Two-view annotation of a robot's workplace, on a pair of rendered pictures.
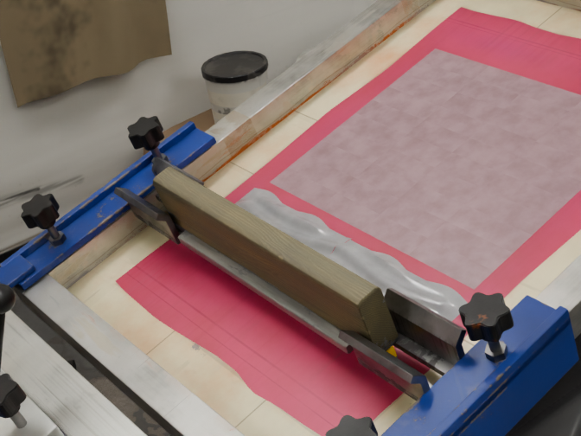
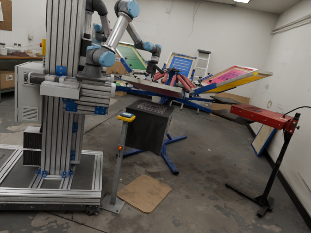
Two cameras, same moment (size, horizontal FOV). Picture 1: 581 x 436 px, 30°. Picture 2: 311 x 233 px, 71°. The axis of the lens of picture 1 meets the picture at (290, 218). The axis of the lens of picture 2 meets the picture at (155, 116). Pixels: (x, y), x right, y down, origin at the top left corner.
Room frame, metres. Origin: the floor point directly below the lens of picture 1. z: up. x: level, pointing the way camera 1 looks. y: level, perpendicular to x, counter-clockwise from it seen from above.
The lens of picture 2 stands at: (2.76, -1.84, 1.57)
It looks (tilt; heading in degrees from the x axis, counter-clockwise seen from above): 17 degrees down; 134
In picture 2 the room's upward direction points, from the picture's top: 11 degrees clockwise
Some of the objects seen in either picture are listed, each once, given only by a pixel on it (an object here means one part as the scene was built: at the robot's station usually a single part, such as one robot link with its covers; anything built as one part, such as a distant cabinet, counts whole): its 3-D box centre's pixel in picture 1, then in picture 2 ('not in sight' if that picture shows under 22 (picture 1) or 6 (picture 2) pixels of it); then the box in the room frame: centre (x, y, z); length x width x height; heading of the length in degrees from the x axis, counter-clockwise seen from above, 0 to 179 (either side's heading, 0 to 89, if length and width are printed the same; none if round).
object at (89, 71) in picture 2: not in sight; (92, 69); (1.13, -0.97, 1.31); 0.15 x 0.15 x 0.10
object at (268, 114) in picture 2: not in sight; (262, 115); (1.90, 0.83, 1.06); 0.61 x 0.46 x 0.12; 5
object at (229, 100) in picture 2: not in sight; (204, 99); (0.77, 1.32, 0.91); 1.34 x 0.40 x 0.08; 65
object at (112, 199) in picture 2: not in sight; (119, 162); (1.30, -0.68, 0.48); 0.22 x 0.22 x 0.96; 35
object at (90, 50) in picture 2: not in sight; (94, 54); (1.14, -0.97, 1.42); 0.13 x 0.12 x 0.14; 5
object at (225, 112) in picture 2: not in sight; (204, 107); (1.15, 0.77, 0.91); 1.34 x 0.40 x 0.08; 5
